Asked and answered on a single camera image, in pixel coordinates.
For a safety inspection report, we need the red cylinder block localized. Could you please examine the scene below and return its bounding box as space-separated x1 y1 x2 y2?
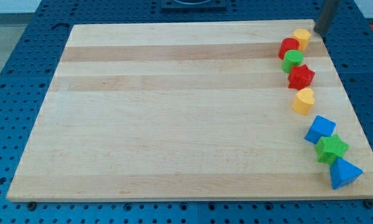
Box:
278 38 300 60

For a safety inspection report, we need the light wooden board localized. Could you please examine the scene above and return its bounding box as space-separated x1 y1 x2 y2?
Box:
7 19 373 202

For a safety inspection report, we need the yellow heart block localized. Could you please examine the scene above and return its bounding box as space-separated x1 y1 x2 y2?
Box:
292 88 315 116

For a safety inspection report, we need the green cylinder block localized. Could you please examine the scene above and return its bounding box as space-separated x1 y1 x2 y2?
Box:
281 50 304 73

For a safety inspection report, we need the red star block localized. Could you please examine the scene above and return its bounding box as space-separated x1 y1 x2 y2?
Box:
288 65 315 90

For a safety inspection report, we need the blue cube block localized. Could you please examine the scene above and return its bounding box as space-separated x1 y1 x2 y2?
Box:
304 115 336 144

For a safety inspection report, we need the yellow hexagon block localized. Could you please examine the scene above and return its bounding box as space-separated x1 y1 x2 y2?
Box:
292 29 311 51

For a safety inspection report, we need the green star block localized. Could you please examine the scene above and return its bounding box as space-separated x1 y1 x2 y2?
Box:
315 134 350 166

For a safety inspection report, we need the blue triangle block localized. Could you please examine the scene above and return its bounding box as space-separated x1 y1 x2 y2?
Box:
329 157 363 190

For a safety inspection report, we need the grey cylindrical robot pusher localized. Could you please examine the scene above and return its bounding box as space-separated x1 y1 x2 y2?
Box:
313 0 342 35

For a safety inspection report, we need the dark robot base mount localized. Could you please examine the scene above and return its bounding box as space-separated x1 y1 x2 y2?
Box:
159 0 228 12

